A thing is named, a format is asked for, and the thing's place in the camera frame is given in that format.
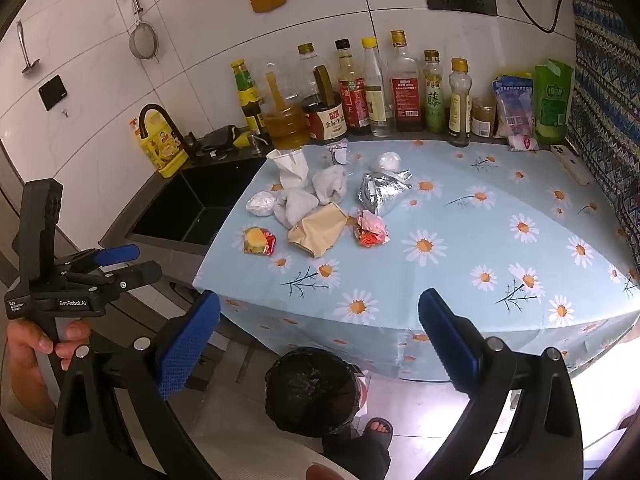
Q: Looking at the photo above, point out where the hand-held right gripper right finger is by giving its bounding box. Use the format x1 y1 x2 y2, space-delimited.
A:
417 288 586 480

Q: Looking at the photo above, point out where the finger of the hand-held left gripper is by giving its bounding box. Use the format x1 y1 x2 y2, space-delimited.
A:
52 244 141 273
65 260 162 311

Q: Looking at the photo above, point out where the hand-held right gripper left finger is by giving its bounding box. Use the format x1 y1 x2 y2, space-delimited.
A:
50 290 222 480

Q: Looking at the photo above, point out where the red yellow snack wrapper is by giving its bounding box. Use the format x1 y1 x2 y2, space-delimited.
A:
242 226 277 256

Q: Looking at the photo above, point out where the black trash bin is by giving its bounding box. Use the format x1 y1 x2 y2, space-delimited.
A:
264 347 368 436

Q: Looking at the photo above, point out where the silver foil bag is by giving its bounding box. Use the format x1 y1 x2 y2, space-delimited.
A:
359 170 413 216

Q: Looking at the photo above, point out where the white tissue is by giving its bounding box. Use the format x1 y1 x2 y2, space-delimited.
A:
312 165 348 206
272 186 321 230

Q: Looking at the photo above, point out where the crushed brown paper cup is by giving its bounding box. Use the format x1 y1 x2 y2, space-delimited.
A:
287 202 348 259

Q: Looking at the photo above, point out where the crushed white paper cup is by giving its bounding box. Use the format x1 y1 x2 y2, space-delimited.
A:
266 148 313 192

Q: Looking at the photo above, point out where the clear plastic cup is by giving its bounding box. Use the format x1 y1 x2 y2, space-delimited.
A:
325 142 350 167

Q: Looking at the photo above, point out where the person's left hand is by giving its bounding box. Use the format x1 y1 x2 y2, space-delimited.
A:
7 320 93 373

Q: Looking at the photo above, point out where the blue daisy tablecloth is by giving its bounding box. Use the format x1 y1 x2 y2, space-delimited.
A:
192 137 640 383

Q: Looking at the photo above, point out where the black kitchen sink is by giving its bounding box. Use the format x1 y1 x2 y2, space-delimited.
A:
125 157 268 247

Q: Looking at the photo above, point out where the yellow detergent bottle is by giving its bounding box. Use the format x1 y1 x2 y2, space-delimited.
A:
131 119 191 178

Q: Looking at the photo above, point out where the person's foot in sandal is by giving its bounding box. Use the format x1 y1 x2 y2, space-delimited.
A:
360 417 394 446

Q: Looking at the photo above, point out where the person's white shirt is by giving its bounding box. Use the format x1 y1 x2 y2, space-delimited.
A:
10 410 331 480

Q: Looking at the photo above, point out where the black faucet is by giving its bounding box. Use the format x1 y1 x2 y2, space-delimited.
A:
138 103 193 161

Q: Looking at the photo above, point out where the person's dark pants leg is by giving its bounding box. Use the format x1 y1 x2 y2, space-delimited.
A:
322 430 391 480

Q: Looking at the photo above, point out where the large cooking oil jug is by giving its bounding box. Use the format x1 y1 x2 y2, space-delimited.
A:
262 62 313 148

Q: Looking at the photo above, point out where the green label sauce bottle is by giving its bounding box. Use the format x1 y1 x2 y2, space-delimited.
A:
230 58 266 133

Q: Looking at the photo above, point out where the metal strainer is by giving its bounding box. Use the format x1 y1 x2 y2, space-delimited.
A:
129 0 161 63

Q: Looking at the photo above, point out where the white smartphone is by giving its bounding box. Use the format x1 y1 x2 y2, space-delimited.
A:
550 144 596 187

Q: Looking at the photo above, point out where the small glass jar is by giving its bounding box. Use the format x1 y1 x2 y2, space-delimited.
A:
471 97 497 138

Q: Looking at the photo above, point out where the small yellow cap oil bottle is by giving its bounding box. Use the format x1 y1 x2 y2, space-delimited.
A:
446 57 473 147

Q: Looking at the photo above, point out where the green oil bottle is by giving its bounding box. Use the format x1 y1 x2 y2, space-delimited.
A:
421 50 446 134

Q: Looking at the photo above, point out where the dark soy sauce jug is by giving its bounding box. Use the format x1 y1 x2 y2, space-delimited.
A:
297 42 349 146

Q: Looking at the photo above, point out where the clear bottle yellow cap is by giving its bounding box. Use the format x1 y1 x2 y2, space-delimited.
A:
361 36 396 138

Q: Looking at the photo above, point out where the red label gold cap bottle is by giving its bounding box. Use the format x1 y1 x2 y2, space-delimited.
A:
387 30 423 133

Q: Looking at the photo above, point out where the green pouch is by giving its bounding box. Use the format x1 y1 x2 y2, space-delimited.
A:
532 59 576 146

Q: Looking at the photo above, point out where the red label black cap bottle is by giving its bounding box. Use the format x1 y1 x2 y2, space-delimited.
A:
335 38 371 136

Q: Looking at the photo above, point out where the blue patterned cloth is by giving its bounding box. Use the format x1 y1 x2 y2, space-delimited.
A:
562 0 640 281

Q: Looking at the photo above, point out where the black wall box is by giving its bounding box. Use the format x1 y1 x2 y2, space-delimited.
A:
38 75 68 112

